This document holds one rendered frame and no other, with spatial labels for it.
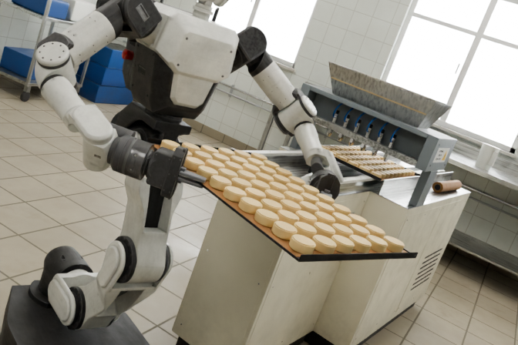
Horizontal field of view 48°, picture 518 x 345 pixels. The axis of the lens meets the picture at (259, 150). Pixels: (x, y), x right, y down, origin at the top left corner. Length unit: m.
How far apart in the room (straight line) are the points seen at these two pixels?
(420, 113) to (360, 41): 3.30
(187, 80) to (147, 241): 0.50
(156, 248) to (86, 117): 0.60
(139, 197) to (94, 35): 0.50
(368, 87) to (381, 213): 0.59
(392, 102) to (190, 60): 1.30
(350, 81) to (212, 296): 1.20
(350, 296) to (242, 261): 0.75
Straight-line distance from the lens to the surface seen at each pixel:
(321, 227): 1.25
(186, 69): 1.68
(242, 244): 2.23
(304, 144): 1.85
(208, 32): 1.70
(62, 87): 1.45
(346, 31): 5.99
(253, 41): 1.86
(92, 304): 2.02
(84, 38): 1.55
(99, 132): 1.32
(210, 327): 2.39
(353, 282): 2.80
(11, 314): 2.24
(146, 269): 1.81
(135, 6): 1.61
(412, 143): 2.73
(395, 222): 2.69
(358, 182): 2.55
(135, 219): 1.80
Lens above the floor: 1.38
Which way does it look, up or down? 12 degrees down
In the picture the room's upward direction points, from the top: 20 degrees clockwise
